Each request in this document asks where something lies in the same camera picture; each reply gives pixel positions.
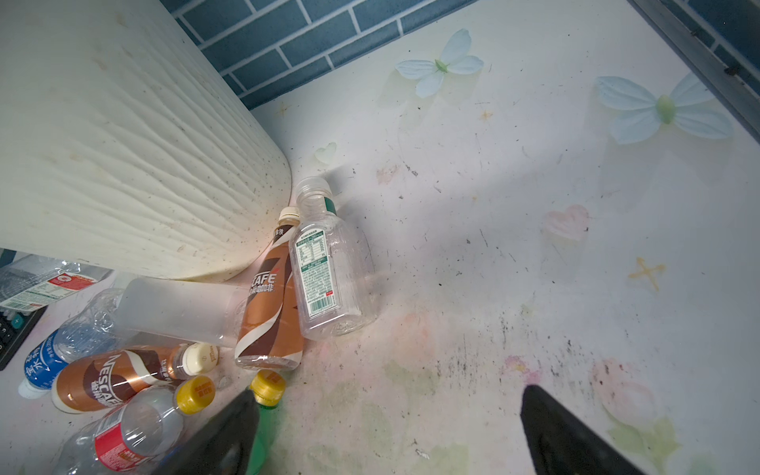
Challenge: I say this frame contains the clear bottle green red neck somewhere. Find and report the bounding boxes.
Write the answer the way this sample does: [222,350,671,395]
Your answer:
[1,255,113,313]

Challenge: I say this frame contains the green plastic bottle yellow cap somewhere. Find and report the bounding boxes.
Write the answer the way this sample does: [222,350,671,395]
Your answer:
[247,369,287,475]

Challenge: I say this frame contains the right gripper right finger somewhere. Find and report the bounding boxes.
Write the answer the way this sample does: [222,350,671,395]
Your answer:
[521,385,642,475]

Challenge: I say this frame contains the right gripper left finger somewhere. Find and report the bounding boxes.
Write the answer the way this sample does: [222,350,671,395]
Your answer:
[152,389,259,475]

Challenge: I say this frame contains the clear bottle green white label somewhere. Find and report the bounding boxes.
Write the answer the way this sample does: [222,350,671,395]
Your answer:
[289,176,378,340]

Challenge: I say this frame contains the white ribbed trash bin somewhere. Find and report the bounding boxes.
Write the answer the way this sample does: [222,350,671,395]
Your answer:
[1,1,292,282]

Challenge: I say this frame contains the clear bottle red label yellow cap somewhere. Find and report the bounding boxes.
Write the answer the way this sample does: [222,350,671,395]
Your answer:
[53,375,216,474]

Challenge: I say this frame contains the brown coffee bottle lying sideways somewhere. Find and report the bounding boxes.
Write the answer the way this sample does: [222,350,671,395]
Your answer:
[51,342,220,414]

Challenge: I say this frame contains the clear bottle blue label white cap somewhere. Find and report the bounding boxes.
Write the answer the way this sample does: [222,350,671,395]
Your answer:
[18,288,130,400]

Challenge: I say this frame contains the frosted clear square bottle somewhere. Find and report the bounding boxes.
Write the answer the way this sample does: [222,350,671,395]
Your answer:
[114,278,249,348]

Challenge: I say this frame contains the brown coffee bottle upright-lying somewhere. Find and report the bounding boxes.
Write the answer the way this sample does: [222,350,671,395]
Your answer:
[234,207,304,371]

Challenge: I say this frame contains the black desk calculator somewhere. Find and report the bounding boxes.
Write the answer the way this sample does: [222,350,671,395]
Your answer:
[0,308,47,371]

